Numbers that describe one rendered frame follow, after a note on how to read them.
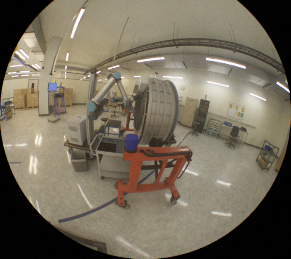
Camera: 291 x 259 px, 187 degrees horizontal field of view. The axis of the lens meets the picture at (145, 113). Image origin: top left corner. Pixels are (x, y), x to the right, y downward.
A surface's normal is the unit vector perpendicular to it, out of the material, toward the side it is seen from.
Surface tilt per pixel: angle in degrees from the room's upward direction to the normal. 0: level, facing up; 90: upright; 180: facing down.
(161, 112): 81
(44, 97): 90
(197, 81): 90
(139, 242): 0
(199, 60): 90
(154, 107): 76
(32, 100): 90
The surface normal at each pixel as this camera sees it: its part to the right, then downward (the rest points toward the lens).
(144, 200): 0.17, -0.97
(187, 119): -0.61, 0.04
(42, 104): 0.77, 0.25
